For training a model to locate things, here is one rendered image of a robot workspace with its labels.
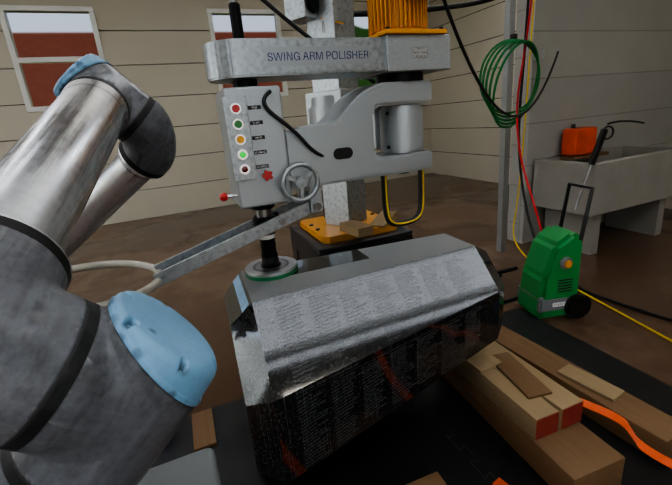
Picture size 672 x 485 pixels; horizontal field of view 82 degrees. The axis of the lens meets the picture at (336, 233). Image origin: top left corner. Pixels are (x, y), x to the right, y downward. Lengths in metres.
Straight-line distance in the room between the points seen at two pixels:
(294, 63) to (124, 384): 1.24
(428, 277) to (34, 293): 1.39
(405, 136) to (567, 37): 3.07
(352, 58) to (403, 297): 0.92
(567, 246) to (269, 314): 2.04
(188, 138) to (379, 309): 6.32
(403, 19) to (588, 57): 3.29
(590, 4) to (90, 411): 4.79
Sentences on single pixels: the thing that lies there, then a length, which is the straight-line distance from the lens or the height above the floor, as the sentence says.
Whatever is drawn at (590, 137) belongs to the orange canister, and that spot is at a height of 1.02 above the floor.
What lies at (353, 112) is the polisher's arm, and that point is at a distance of 1.58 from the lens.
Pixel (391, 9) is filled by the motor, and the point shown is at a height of 1.80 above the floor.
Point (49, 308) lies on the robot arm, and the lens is 0.46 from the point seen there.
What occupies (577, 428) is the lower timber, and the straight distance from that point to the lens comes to 1.99.
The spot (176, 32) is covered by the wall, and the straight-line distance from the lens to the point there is 7.63.
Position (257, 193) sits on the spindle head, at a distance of 1.46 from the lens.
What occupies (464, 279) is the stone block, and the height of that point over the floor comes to 0.73.
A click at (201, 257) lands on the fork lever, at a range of 1.53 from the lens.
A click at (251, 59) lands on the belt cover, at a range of 1.46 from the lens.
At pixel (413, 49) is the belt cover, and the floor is 1.64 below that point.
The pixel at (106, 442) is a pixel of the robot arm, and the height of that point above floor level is 1.13.
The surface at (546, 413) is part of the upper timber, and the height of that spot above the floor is 0.25.
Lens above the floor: 1.42
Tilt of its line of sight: 17 degrees down
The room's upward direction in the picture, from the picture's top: 5 degrees counter-clockwise
